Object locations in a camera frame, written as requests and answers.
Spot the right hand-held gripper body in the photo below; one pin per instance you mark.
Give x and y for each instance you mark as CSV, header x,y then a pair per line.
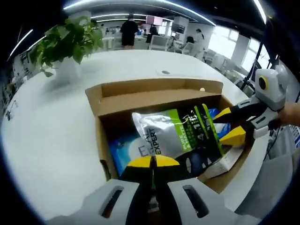
x,y
276,93

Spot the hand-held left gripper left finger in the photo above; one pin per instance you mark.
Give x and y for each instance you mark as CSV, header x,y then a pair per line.
x,y
136,178

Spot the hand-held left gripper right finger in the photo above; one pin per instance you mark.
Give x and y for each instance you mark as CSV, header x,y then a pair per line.
x,y
168,173

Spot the blue wet wipes pack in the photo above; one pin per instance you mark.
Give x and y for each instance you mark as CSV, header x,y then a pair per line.
x,y
124,152

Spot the silver green soft bag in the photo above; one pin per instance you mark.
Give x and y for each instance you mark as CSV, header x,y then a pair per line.
x,y
164,133

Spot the brown cardboard shoe box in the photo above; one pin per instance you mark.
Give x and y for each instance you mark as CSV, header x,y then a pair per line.
x,y
152,98

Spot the white medicine box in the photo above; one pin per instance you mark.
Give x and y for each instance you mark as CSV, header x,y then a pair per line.
x,y
225,164

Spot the person's right hand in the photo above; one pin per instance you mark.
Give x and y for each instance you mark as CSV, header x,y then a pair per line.
x,y
291,114

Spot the white office chair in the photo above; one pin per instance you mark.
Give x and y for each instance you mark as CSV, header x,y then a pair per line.
x,y
159,42

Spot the green potted plant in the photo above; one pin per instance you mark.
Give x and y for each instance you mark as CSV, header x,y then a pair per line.
x,y
70,39

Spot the dark wall screen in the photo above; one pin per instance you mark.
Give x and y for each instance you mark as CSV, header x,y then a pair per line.
x,y
178,28

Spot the pink wall screen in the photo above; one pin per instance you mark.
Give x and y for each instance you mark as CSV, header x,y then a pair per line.
x,y
153,20

